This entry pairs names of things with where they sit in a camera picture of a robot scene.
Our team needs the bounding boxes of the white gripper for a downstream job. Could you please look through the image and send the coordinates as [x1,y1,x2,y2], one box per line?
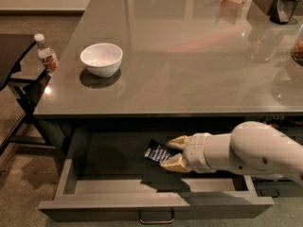
[160,132,215,174]

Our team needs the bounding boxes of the dark blue rxbar wrapper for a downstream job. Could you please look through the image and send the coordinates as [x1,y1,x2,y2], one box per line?
[144,139,179,163]

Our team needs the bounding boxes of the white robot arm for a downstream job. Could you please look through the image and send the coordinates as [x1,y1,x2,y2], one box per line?
[160,121,303,185]

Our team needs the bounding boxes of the grey open top drawer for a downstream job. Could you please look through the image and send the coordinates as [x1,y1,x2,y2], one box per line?
[39,128,274,221]

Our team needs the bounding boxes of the grey lower side drawers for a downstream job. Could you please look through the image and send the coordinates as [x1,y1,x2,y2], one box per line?
[253,116,303,198]

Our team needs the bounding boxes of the white ceramic bowl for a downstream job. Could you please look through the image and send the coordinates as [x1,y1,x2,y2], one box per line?
[80,43,123,78]

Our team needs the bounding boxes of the glass jar with snacks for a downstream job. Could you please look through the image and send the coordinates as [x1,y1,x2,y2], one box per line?
[291,24,303,66]

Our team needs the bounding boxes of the clear plastic water bottle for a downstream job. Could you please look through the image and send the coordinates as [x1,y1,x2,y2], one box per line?
[34,33,59,75]

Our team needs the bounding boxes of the black utensil holder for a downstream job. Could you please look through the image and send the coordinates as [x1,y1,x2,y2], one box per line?
[270,0,301,25]

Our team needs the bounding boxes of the dark folding chair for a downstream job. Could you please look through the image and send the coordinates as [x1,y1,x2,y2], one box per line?
[0,34,52,155]

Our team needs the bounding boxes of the metal drawer handle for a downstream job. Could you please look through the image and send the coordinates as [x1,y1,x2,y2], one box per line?
[138,211,174,225]

